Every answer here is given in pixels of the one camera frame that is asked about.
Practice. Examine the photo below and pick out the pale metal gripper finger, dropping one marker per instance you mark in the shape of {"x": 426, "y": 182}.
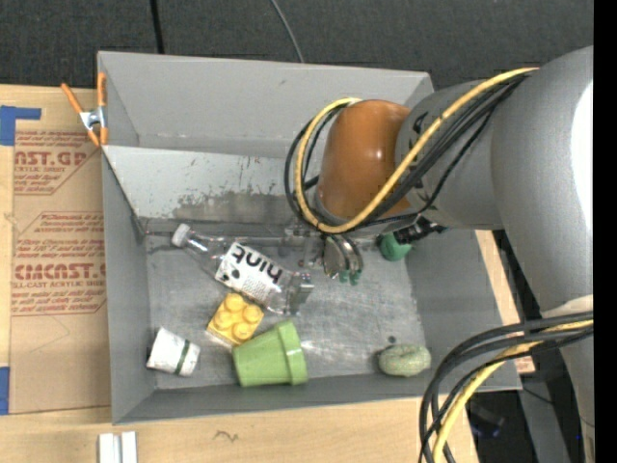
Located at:
{"x": 313, "y": 257}
{"x": 303, "y": 232}

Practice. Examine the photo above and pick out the grey metal bin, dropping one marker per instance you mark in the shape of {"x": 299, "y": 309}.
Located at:
{"x": 347, "y": 316}

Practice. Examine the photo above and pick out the clear plastic bottle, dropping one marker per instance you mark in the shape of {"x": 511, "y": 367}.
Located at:
{"x": 246, "y": 270}

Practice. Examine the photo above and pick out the yellow toy brick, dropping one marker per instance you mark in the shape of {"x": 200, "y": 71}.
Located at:
{"x": 236, "y": 317}

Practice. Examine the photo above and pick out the green flower pot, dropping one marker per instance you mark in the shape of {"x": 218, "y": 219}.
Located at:
{"x": 270, "y": 357}

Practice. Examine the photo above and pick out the white cup with green stripe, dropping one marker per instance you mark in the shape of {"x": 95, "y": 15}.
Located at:
{"x": 171, "y": 352}

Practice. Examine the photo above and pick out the brown cardboard board red print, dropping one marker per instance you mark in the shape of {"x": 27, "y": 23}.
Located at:
{"x": 58, "y": 239}

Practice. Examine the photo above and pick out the black cylinder on white bracket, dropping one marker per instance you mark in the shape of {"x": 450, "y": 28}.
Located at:
{"x": 418, "y": 232}

